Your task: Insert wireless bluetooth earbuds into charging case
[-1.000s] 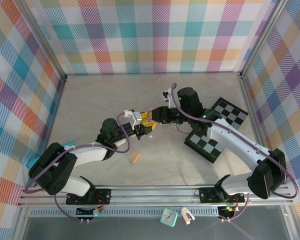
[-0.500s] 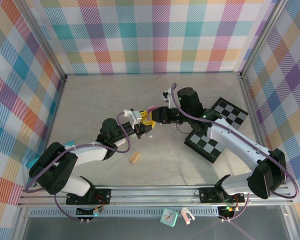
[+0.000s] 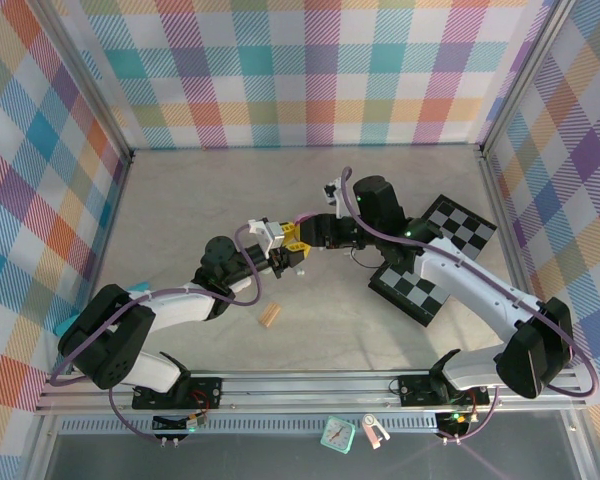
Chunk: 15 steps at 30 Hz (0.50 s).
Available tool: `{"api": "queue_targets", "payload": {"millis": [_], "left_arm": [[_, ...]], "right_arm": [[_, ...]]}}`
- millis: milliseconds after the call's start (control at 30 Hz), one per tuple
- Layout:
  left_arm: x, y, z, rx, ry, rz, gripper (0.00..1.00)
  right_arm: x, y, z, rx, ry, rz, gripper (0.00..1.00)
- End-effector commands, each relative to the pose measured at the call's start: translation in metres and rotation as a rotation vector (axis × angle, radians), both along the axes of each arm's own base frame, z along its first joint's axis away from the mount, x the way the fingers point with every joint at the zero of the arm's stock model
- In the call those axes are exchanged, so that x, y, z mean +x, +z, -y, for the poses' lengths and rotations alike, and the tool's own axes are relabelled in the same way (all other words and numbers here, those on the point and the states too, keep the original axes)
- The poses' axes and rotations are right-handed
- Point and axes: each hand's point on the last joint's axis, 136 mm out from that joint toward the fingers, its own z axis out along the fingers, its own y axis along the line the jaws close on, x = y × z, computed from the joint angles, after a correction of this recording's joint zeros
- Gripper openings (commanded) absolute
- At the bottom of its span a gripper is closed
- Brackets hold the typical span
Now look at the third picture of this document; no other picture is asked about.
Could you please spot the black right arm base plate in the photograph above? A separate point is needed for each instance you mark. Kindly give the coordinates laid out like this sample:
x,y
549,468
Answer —
x,y
415,387

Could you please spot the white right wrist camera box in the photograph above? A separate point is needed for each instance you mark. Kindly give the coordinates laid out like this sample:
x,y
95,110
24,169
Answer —
x,y
336,192

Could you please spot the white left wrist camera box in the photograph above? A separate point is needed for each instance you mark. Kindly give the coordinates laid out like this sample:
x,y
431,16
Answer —
x,y
267,232

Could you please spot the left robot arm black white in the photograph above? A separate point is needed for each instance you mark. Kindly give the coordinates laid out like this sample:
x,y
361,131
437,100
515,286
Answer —
x,y
180,305

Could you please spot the black grey chessboard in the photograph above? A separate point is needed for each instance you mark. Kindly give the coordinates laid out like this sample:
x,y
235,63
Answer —
x,y
460,225

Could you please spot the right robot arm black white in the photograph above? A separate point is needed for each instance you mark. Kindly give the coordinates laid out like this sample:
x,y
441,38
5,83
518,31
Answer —
x,y
480,285

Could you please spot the teal square alarm clock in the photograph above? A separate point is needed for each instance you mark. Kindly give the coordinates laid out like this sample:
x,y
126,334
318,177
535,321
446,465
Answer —
x,y
338,434

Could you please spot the white pink clip tool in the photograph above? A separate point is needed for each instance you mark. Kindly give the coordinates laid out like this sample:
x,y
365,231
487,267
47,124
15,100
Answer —
x,y
375,429

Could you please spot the small wooden block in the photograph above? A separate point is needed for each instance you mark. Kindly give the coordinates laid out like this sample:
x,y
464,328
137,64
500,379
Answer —
x,y
270,314

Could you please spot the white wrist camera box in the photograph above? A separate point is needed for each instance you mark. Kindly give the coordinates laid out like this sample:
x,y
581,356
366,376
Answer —
x,y
267,232
336,192

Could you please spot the aluminium frame post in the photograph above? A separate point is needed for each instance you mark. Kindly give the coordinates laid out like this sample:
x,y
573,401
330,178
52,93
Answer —
x,y
90,75
527,75

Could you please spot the aluminium mounting rail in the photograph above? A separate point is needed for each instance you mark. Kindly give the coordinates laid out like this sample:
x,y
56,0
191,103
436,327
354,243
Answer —
x,y
305,392

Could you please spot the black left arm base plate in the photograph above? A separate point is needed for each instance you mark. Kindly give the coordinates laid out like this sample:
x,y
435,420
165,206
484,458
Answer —
x,y
205,392

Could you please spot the aluminium table edge rail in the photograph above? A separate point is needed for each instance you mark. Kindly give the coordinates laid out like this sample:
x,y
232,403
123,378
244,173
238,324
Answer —
x,y
510,250
105,250

